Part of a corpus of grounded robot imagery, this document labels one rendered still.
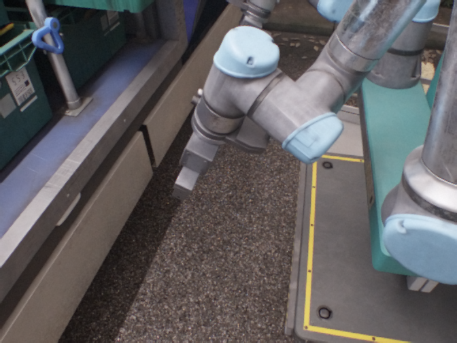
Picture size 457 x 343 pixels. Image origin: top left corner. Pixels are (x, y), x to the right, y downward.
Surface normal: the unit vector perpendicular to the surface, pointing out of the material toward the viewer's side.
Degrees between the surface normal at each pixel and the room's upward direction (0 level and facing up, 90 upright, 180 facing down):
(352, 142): 0
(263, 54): 24
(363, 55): 98
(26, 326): 90
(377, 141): 0
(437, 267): 98
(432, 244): 98
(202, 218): 0
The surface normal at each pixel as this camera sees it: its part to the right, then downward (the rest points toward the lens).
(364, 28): -0.64, 0.55
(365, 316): -0.03, -0.69
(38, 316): 0.96, 0.18
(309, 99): 0.31, -0.46
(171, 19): -0.27, 0.70
